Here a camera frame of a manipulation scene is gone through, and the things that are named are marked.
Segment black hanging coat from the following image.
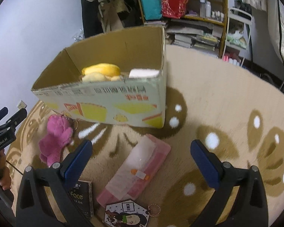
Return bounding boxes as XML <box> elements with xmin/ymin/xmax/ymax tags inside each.
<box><xmin>81</xmin><ymin>0</ymin><xmax>103</xmax><ymax>38</ymax></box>

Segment beige patterned round rug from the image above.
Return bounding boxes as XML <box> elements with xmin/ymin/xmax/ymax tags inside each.
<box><xmin>4</xmin><ymin>44</ymin><xmax>284</xmax><ymax>227</ymax></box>

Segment teal storage bag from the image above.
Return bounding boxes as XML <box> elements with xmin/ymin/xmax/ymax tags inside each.
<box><xmin>140</xmin><ymin>0</ymin><xmax>162</xmax><ymax>21</ymax></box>

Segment white bottle on shelf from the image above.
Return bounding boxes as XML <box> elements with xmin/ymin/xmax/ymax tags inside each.
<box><xmin>200</xmin><ymin>0</ymin><xmax>206</xmax><ymax>18</ymax></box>

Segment hexagonal anime character pillow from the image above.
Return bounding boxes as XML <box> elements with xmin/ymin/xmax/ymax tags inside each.
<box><xmin>104</xmin><ymin>200</ymin><xmax>150</xmax><ymax>227</ymax></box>

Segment beige hanging garment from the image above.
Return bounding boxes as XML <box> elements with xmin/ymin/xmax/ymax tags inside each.
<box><xmin>98</xmin><ymin>0</ymin><xmax>132</xmax><ymax>33</ymax></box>

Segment yellow plush toy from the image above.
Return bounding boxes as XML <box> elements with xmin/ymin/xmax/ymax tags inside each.
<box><xmin>81</xmin><ymin>63</ymin><xmax>123</xmax><ymax>82</ymax></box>

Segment left hand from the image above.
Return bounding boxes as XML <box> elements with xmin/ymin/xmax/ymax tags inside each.
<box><xmin>0</xmin><ymin>150</ymin><xmax>11</xmax><ymax>191</ymax></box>

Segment wooden bookshelf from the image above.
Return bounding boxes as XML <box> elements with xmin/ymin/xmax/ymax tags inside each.
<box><xmin>138</xmin><ymin>0</ymin><xmax>228</xmax><ymax>58</ymax></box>

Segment upper wall socket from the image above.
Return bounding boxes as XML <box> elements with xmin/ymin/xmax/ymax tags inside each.
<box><xmin>17</xmin><ymin>100</ymin><xmax>27</xmax><ymax>109</ymax></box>

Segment pink packaged soft towel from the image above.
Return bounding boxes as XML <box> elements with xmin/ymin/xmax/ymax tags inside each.
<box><xmin>96</xmin><ymin>134</ymin><xmax>171</xmax><ymax>207</ymax></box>

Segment stack of books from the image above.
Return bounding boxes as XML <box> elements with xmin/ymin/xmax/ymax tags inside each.
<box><xmin>166</xmin><ymin>19</ymin><xmax>224</xmax><ymax>53</ymax></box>

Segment pink swirl roll pillow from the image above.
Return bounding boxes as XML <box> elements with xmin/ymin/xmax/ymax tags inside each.
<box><xmin>129</xmin><ymin>68</ymin><xmax>160</xmax><ymax>79</ymax></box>

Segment white metal cart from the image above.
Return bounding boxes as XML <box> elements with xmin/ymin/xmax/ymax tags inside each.
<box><xmin>222</xmin><ymin>7</ymin><xmax>253</xmax><ymax>67</ymax></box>

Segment cardboard box with yellow print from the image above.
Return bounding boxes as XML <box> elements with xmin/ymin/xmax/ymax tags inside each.
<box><xmin>32</xmin><ymin>26</ymin><xmax>167</xmax><ymax>129</ymax></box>

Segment black face box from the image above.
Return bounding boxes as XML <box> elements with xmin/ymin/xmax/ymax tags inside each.
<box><xmin>69</xmin><ymin>180</ymin><xmax>94</xmax><ymax>220</ymax></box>

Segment small magenta plush toy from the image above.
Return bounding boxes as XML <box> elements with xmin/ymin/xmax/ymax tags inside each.
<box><xmin>38</xmin><ymin>115</ymin><xmax>73</xmax><ymax>167</ymax></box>

